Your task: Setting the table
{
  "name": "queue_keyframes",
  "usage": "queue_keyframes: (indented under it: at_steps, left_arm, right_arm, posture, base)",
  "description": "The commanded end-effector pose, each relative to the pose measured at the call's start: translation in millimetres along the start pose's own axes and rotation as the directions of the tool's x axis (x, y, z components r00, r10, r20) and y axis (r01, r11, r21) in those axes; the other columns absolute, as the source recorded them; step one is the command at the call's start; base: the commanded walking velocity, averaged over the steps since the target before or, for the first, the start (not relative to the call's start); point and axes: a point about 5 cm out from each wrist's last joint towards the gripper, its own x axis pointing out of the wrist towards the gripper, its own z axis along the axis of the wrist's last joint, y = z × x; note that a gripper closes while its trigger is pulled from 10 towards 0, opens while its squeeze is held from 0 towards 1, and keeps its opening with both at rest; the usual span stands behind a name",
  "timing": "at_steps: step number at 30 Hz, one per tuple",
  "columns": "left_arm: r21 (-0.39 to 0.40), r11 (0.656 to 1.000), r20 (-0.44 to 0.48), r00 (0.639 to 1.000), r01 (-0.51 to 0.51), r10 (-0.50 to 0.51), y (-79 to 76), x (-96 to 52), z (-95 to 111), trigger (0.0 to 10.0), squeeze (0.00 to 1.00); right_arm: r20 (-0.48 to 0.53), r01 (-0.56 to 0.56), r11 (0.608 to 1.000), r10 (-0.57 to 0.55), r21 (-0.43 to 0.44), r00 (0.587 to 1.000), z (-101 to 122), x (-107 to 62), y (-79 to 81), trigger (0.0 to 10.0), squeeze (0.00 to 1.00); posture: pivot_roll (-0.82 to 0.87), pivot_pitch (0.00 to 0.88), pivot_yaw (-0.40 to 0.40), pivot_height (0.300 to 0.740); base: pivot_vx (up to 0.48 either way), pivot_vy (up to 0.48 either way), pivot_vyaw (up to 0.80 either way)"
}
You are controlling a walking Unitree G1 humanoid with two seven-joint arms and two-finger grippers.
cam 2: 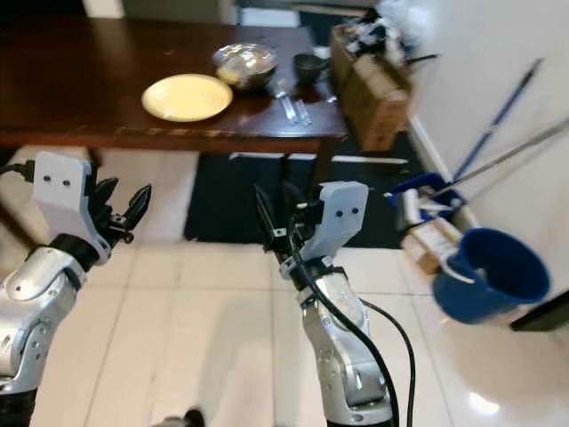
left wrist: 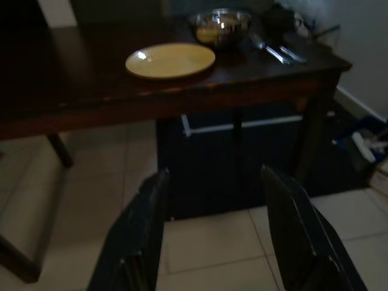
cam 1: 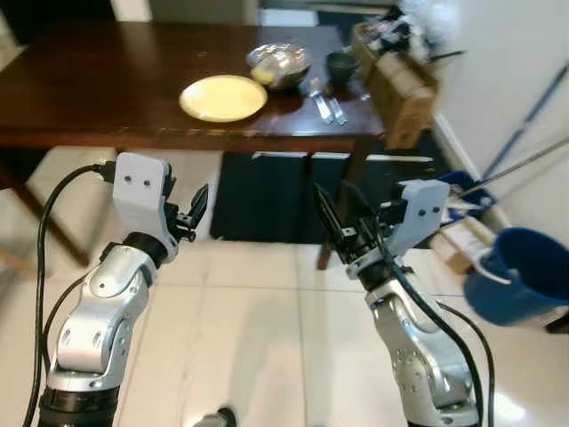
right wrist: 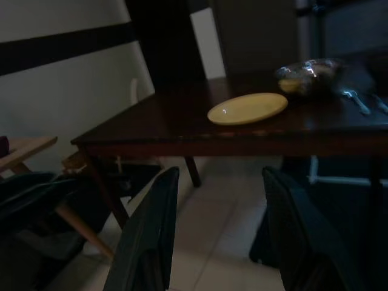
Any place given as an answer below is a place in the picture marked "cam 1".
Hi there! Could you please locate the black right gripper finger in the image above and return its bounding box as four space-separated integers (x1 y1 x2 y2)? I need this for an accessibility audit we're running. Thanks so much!
343 181 375 231
313 183 344 253

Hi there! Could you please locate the black floor mat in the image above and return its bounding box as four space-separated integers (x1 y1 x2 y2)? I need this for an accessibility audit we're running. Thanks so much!
209 151 465 244

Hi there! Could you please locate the small tan cardboard carton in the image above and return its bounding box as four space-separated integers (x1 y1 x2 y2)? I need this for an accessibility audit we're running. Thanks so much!
430 216 495 276

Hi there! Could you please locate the silver spoon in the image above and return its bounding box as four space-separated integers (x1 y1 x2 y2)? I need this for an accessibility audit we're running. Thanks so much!
325 93 348 125

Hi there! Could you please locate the round yellow plate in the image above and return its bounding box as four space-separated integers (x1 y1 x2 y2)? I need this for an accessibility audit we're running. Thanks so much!
179 75 268 124

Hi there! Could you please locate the silver fork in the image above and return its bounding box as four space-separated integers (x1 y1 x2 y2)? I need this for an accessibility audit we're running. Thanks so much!
309 78 333 125

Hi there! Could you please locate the brown cardboard box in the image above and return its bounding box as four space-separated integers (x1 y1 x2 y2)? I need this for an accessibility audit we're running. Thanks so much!
350 22 441 150

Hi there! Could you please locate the dark brown wooden table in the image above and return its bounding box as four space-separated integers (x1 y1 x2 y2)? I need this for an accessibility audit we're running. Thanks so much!
0 22 438 268

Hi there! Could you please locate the brown wooden chair leg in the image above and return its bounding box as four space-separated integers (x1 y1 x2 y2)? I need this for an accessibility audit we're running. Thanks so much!
0 160 92 270

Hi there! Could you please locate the small dark cup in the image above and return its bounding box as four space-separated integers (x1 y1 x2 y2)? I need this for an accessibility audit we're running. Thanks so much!
325 51 360 85

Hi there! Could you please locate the silver metal pole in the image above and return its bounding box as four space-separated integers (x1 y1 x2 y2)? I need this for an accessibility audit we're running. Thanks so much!
469 138 569 194

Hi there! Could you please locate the shiny steel bowl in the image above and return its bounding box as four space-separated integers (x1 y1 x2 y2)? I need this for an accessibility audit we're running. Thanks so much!
246 43 313 92

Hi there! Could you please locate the blue plastic bucket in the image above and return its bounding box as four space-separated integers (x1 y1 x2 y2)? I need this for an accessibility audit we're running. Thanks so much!
462 228 569 327

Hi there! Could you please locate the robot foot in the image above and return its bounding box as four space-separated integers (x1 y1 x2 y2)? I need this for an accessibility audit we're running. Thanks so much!
194 407 238 427

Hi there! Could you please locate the white plastic bag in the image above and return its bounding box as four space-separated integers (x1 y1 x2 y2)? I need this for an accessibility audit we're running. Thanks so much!
397 0 447 29

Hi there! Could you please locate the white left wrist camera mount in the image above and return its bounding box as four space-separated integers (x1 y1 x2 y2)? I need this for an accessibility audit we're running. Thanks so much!
113 152 179 259

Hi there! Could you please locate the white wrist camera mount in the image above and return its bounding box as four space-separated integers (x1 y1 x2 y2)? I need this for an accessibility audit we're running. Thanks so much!
382 180 452 261
113 152 179 259

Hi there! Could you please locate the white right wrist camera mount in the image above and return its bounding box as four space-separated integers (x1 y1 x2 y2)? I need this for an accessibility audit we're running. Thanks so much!
382 180 452 261

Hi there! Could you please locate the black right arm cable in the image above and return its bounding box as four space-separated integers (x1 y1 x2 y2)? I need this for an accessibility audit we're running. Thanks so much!
381 233 495 427

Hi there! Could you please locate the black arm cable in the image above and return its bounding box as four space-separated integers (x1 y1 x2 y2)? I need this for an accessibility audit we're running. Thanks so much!
381 233 495 427
22 162 118 427

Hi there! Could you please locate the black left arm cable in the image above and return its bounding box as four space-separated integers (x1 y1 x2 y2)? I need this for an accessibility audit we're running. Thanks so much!
22 162 118 427

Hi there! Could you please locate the blue mop handle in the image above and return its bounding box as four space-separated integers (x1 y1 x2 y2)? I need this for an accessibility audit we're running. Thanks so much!
485 64 569 179

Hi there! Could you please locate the black pan with handle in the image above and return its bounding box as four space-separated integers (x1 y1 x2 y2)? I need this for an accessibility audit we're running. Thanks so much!
405 36 466 65

